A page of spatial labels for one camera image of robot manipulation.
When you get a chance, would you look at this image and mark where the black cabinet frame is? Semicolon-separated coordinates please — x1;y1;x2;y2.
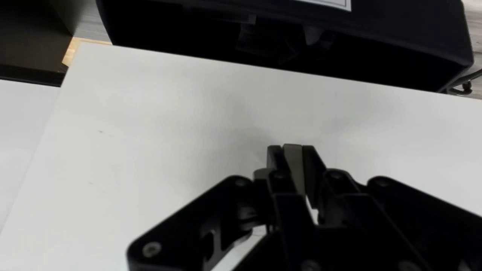
0;0;78;88

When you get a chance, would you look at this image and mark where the large white cabinet door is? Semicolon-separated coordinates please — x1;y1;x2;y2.
0;79;63;229

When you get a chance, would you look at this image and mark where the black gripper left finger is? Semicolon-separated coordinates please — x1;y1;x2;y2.
124;145;323;271

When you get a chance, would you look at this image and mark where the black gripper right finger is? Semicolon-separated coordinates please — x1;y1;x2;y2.
302;145;482;271

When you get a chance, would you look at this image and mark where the black fabric storage bin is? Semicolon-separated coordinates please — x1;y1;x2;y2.
93;0;475;95

